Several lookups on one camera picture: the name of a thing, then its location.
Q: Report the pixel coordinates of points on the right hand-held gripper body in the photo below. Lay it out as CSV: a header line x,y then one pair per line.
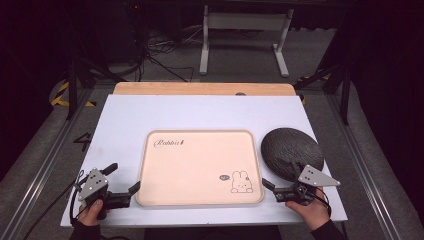
x,y
316,179

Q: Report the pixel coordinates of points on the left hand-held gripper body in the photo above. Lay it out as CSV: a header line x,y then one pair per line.
x,y
94,184

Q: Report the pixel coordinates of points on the dark round textured plate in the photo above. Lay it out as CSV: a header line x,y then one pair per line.
x,y
286,146

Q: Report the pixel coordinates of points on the person's left hand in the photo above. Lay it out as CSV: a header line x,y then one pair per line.
x,y
89,213

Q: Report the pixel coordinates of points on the person's right hand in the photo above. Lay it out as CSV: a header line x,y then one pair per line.
x,y
310,212

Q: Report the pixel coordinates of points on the pink tray with rabbit print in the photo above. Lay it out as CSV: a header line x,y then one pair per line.
x,y
196,170

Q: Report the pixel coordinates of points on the black tripod stand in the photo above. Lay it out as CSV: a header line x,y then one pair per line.
x,y
71,90
345,90

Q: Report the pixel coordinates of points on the yellow black floor tape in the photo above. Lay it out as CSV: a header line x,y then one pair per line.
x,y
60,96

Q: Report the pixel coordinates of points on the wooden board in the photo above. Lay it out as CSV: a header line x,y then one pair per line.
x,y
200,88

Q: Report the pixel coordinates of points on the white metal stand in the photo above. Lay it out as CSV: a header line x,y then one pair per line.
x,y
246,21

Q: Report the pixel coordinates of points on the aluminium rail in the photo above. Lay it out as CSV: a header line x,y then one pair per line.
x,y
36,176
363,166

